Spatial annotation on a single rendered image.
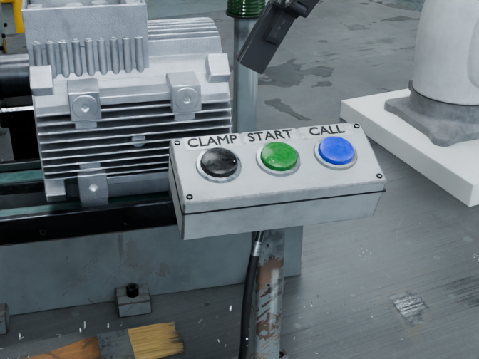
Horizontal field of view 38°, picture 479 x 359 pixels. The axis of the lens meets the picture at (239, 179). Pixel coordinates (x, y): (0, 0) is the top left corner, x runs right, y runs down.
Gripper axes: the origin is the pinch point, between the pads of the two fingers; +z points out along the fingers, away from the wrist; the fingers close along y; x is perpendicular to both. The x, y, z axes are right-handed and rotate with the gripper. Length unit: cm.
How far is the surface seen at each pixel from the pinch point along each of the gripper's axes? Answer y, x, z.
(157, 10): -416, 92, 75
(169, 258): 1.2, 3.0, 27.7
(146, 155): 3.1, -6.2, 16.0
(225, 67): 1.3, -2.7, 4.4
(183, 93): 3.9, -6.2, 8.1
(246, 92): -34.2, 16.0, 13.8
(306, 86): -60, 38, 13
